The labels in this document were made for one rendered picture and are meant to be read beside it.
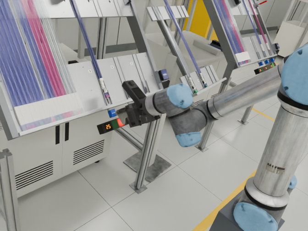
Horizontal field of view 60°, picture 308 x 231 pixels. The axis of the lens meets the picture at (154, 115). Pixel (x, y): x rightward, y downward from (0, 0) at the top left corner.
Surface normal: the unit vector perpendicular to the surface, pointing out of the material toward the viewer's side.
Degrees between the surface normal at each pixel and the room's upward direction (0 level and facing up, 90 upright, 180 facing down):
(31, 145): 90
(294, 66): 83
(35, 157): 90
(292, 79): 83
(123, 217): 0
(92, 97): 48
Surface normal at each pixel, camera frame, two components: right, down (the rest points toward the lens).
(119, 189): 0.19, -0.83
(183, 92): 0.65, -0.19
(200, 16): -0.68, 0.27
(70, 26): 0.70, 0.49
